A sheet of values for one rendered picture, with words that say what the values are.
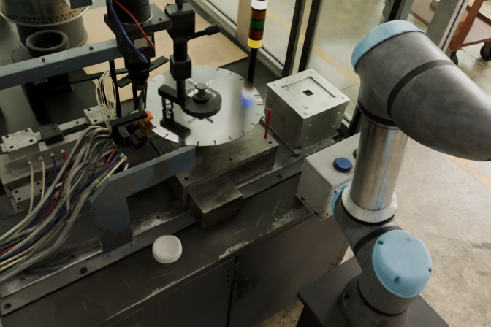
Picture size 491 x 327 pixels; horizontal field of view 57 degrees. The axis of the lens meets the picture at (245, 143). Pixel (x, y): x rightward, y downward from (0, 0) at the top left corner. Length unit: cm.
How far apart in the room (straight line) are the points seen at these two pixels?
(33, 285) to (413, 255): 81
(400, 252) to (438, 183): 164
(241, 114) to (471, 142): 66
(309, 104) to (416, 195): 126
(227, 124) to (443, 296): 136
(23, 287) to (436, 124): 91
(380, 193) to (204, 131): 45
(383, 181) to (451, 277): 139
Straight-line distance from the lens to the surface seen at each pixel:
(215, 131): 112
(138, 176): 99
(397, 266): 94
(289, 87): 137
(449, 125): 65
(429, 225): 237
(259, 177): 128
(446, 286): 221
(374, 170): 86
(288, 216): 122
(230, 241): 116
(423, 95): 65
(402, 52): 70
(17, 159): 126
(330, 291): 113
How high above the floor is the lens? 172
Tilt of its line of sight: 44 degrees down
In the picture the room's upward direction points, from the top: 7 degrees clockwise
